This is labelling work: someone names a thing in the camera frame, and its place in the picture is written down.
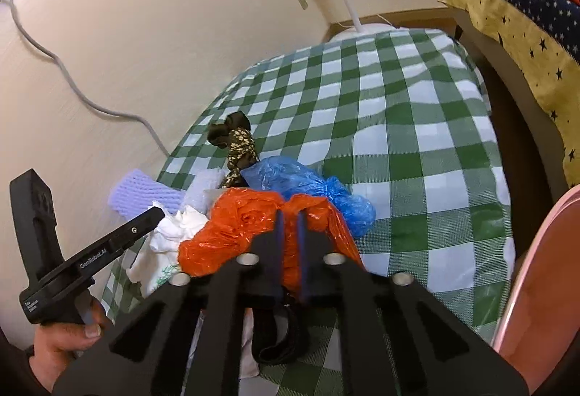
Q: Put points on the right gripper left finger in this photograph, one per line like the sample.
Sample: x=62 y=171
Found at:
x=184 y=339

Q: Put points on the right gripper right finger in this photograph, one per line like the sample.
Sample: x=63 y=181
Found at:
x=395 y=337

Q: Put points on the white paper trash wad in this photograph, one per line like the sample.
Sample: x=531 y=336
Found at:
x=156 y=260

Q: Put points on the orange plastic bag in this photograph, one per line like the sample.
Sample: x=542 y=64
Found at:
x=240 y=214

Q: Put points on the blue plastic bag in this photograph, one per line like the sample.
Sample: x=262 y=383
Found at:
x=288 y=178

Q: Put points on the person's left hand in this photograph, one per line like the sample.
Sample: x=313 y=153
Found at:
x=56 y=345

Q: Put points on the lavender knitted cloth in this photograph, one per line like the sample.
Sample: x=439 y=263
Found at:
x=136 y=192

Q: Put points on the white knitted cloth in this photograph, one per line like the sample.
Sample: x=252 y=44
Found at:
x=199 y=195

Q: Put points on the green checkered bed sheet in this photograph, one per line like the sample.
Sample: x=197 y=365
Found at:
x=402 y=119

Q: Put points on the black and gold scrunchie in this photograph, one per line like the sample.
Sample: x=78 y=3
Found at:
x=234 y=135

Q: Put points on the yellow star-print blanket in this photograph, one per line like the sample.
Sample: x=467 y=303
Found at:
x=551 y=73

